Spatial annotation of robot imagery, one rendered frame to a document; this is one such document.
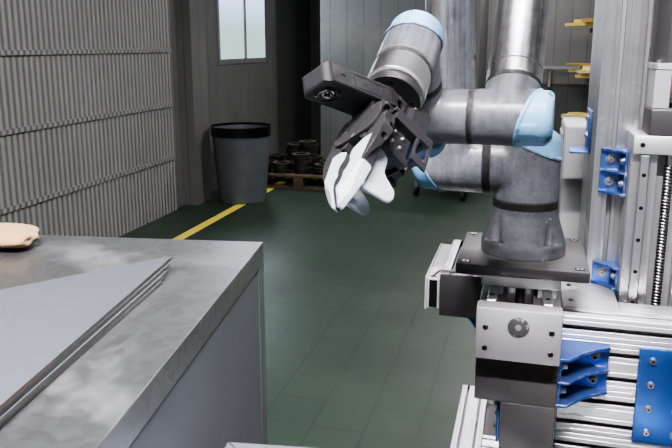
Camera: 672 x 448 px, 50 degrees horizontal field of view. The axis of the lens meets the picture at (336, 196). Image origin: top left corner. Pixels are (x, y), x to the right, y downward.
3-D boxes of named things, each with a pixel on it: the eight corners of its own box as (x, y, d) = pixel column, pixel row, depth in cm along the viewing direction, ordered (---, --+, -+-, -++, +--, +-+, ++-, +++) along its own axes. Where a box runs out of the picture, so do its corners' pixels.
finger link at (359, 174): (391, 226, 70) (410, 166, 77) (350, 188, 68) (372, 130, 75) (370, 238, 72) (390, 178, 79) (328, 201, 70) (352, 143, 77)
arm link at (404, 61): (402, 38, 85) (356, 72, 90) (394, 58, 82) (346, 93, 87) (443, 81, 88) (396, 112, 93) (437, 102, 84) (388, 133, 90)
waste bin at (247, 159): (227, 192, 698) (225, 121, 683) (280, 195, 684) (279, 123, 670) (203, 204, 646) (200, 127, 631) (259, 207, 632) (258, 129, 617)
